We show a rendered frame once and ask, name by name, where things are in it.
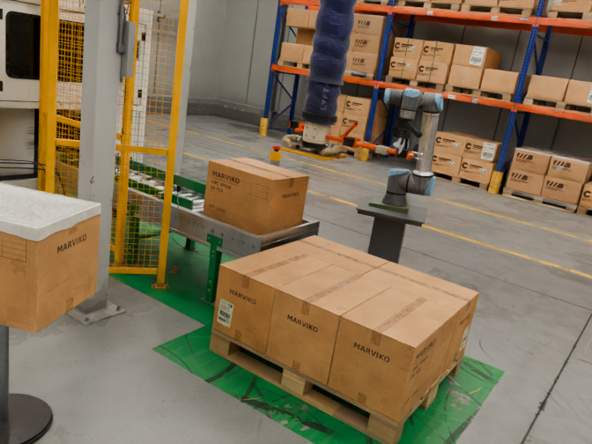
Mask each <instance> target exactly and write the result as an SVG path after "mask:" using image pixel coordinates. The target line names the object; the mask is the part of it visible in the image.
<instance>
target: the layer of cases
mask: <svg viewBox="0 0 592 444"><path fill-rule="evenodd" d="M478 296H479V292H476V291H473V290H471V289H469V288H466V287H463V286H460V285H456V284H453V283H450V282H448V281H446V280H443V279H440V278H437V277H433V276H430V275H427V274H425V273H423V272H420V271H417V270H413V269H410V268H407V267H404V266H402V265H400V264H397V263H392V262H390V261H387V260H384V259H381V258H379V257H377V256H374V255H369V254H367V253H364V252H361V251H358V250H356V249H354V248H349V247H346V246H344V245H341V244H338V243H335V242H333V241H331V240H326V239H323V238H321V237H318V236H315V235H314V236H310V237H307V238H305V239H302V240H296V241H294V242H291V243H288V244H285V245H282V246H279V247H276V248H271V249H268V250H265V251H263V252H259V253H256V254H253V255H248V256H245V257H242V258H240V259H237V260H233V261H231V262H228V263H222V264H220V265H219V273H218V287H217V295H216V302H215V310H214V317H213V325H212V327H213V328H214V329H216V330H218V331H220V332H222V333H224V334H226V335H228V336H229V337H231V338H233V339H235V340H237V341H239V342H241V343H243V344H245V345H247V346H249V347H251V348H253V349H255V350H257V351H259V352H261V353H263V354H266V355H267V356H268V357H270V358H272V359H274V360H276V361H278V362H280V363H282V364H284V365H286V366H288V367H290V368H292V369H294V370H296V371H298V372H300V373H302V374H304V375H306V376H307V377H309V378H311V379H313V380H315V381H318V382H320V383H321V384H323V385H325V386H328V387H329V388H331V389H334V390H335V391H337V392H339V393H341V394H343V395H345V396H347V397H349V398H351V399H352V400H354V401H356V402H358V403H361V404H363V405H365V406H366V407H368V408H370V409H372V410H374V411H377V412H379V413H380V414H382V415H384V416H386V417H387V418H390V419H392V420H394V421H396V422H399V421H400V419H401V418H402V417H403V416H404V415H405V414H406V413H407V412H408V411H409V410H410V409H411V407H412V406H413V405H414V404H415V403H416V402H417V401H418V400H419V399H420V398H421V397H422V396H423V394H424V393H425V392H426V391H427V390H428V389H429V388H430V387H431V386H432V385H433V384H434V383H435V382H436V381H437V380H438V379H439V378H440V377H441V376H442V375H443V374H444V373H445V372H446V371H447V369H448V368H449V367H450V366H451V365H452V364H453V363H454V362H455V361H456V360H457V359H458V357H459V356H460V355H461V354H462V353H463V352H464V350H465V346H466V343H467V339H468V335H469V333H470V326H471V323H472V319H473V315H474V313H475V309H476V305H477V299H478Z"/></svg>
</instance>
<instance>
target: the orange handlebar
mask: <svg viewBox="0 0 592 444"><path fill-rule="evenodd" d="M295 131H296V132H299V133H303V132H304V130H303V129H295ZM325 138H327V139H330V140H335V141H338V142H343V139H342V138H339V137H335V136H331V135H329V136H327V135H326V136H325ZM355 145H357V146H362V148H366V149H374V150H376V145H374V144H371V143H367V142H365V143H363V142H356V143H355ZM387 152H389V153H394V154H395V152H396V150H395V149H390V148H389V149H387Z"/></svg>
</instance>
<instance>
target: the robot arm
mask: <svg viewBox="0 0 592 444"><path fill-rule="evenodd" d="M384 103H387V104H396V105H402V106H401V111H400V115H399V116H400V117H397V120H398V122H397V126H396V127H395V129H394V133H395V134H393V137H401V138H399V139H398V141H397V142H394V143H393V145H394V146H395V147H397V148H398V149H399V150H398V154H399V153H400V152H401V151H402V149H403V147H404V148H405V149H408V147H409V143H410V138H411V132H412V133H413V134H414V135H415V136H416V137H420V139H419V146H418V152H419V153H423V156H422V159H417V165H416V169H415V170H413V171H412V173H410V170H408V169H397V168H395V169H391V170H390V171H389V175H388V185H387V190H386V194H385V196H384V197H383V199H382V201H381V202H382V203H383V204H386V205H389V206H395V207H407V201H406V193H411V194H415V195H421V196H430V195H431V194H432V193H433V188H434V185H435V181H436V178H435V177H433V172H432V171H431V169H432V163H433V151H434V145H435V139H436V133H437V127H438V120H439V114H440V111H442V109H443V96H442V95H441V94H439V93H433V92H421V91H420V90H416V89H410V88H409V89H408V88H407V89H405V90H397V89H390V88H387V89H386V90H385V93H384ZM417 108H421V109H423V118H422V125H421V132H420V131H419V130H417V129H416V128H415V127H414V126H413V125H411V124H410V123H409V122H412V120H413V119H415V115H416V111H417Z"/></svg>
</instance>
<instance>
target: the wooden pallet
mask: <svg viewBox="0 0 592 444"><path fill-rule="evenodd" d="M240 346H241V347H243V348H245V349H247V350H249V351H251V352H253V353H254V354H256V355H258V356H260V357H262V358H264V359H267V360H268V361H270V362H272V363H274V364H276V365H278V366H280V367H282V368H284V370H283V373H280V372H279V371H277V370H275V369H274V368H272V367H270V366H267V365H265V364H264V363H262V362H260V361H258V360H256V359H254V358H252V357H250V356H248V355H247V354H245V353H243V352H241V351H239V348H240ZM210 350H211V351H212V352H215V353H217V354H218V355H220V356H222V357H223V358H225V359H228V360H230V361H232V362H233V363H234V364H236V365H238V366H241V367H243V368H244V369H246V370H248V371H249V372H251V373H253V374H255V375H257V376H259V377H261V378H263V379H265V380H266V381H268V382H270V383H272V384H274V385H276V386H277V387H279V388H281V389H283V390H285V391H286V392H288V393H290V394H292V395H294V396H297V397H298V398H299V399H301V400H303V401H305V402H307V403H309V404H311V405H313V406H314V407H316V408H318V409H319V410H321V411H324V412H326V413H328V414H329V415H330V416H332V417H334V418H337V419H339V420H340V421H342V422H344V423H346V424H347V425H349V426H351V427H353V428H355V429H357V430H359V431H361V432H362V433H364V434H366V435H368V436H370V437H371V438H373V439H375V440H377V441H379V442H381V443H382V444H396V443H397V442H398V441H399V440H400V439H401V436H402V431H403V425H404V422H405V420H406V419H407V418H408V417H409V416H410V415H411V414H412V413H413V412H414V411H415V410H416V409H417V408H418V407H419V408H421V409H423V410H426V409H427V408H428V407H429V406H430V405H431V403H432V402H433V401H434V400H435V397H436V393H437V389H438V386H439V384H440V382H441V381H442V380H443V379H444V378H445V377H446V376H447V375H450V376H452V377H455V376H456V375H457V374H458V373H459V372H460V368H461V364H462V361H463V354H464V352H463V353H462V354H461V355H460V356H459V357H458V359H457V360H456V361H455V362H454V363H453V364H452V365H451V366H450V367H449V368H448V369H447V371H446V372H445V373H444V374H443V375H442V376H441V377H440V378H439V379H438V380H437V381H436V382H435V383H434V384H433V385H432V386H431V387H430V388H429V389H428V390H427V391H426V392H425V393H424V394H423V396H422V397H421V398H420V399H419V400H418V401H417V402H416V403H415V404H414V405H413V406H412V407H411V409H410V410H409V411H408V412H407V413H406V414H405V415H404V416H403V417H402V418H401V419H400V421H399V422H396V421H394V420H392V419H390V418H387V417H386V416H384V415H382V414H380V413H379V412H377V411H374V410H372V409H370V408H368V407H366V406H365V405H363V404H361V403H358V402H356V401H354V400H352V399H351V398H349V397H347V396H345V395H343V394H341V393H339V392H337V391H335V390H334V389H332V388H329V387H328V386H325V385H323V384H321V383H320V382H318V381H315V380H313V379H311V378H309V377H307V376H306V375H304V374H302V373H300V372H298V371H296V370H294V369H292V368H290V367H288V366H286V365H284V364H282V363H280V362H278V361H276V360H274V359H272V358H270V357H268V356H267V355H266V354H263V353H261V352H259V351H257V350H255V349H253V348H251V347H249V346H247V345H245V344H243V343H241V342H239V341H237V340H235V339H233V338H231V337H229V336H228V335H226V334H224V333H222V332H220V331H218V330H216V329H214V328H211V342H210ZM314 385H316V386H318V387H320V388H322V389H325V390H327V391H329V392H330V393H331V394H333V395H335V396H338V397H340V398H342V399H344V400H345V401H347V402H349V403H352V404H354V405H356V406H358V407H359V408H360V409H362V410H364V411H367V412H369V413H370V417H369V418H367V417H365V416H363V415H361V414H359V413H357V412H356V411H353V410H352V409H350V408H348V407H346V406H344V405H342V404H340V403H338V402H336V401H334V400H333V399H331V398H329V397H327V396H325V395H323V394H321V393H319V392H317V391H315V390H313V386H314Z"/></svg>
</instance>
